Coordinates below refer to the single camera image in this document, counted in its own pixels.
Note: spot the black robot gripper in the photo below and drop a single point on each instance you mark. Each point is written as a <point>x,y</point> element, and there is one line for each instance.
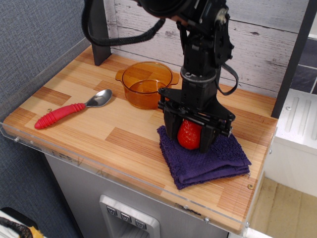
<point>196,101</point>

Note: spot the silver dispenser button panel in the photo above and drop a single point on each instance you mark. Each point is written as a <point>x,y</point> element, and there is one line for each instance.
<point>123,221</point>

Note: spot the red handled metal spoon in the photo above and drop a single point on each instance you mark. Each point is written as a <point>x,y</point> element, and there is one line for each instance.
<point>98,100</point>

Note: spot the yellow object bottom left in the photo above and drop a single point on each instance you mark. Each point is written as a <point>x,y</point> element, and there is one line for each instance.
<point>36,233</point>

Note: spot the folded purple towel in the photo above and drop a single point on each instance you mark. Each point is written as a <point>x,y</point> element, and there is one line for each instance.
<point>224,159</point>

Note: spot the dark grey left post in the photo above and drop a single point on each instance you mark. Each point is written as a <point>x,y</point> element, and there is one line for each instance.
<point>94,22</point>

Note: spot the red plastic strawberry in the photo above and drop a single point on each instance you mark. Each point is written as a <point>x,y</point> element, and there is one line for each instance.
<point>189,135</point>

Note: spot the orange transparent glass pot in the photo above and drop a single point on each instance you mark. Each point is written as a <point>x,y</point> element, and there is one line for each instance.
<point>142,81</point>

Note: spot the dark grey post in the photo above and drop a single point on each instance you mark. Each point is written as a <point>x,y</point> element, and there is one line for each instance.
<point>94,22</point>
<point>295,57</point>

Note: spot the grey toy fridge cabinet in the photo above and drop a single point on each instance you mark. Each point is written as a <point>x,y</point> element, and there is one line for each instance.
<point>82,191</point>

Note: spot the dark grey right post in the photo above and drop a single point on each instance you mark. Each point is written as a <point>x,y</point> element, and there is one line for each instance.
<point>295,57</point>

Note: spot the clear acrylic edge guard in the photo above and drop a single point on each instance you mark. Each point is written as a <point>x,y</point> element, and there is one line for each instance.
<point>121,141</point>

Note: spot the white toy sink unit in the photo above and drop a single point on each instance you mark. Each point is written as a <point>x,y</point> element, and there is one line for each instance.
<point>292,159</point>

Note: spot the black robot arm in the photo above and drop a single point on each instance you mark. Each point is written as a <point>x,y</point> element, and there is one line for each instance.
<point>203,26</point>

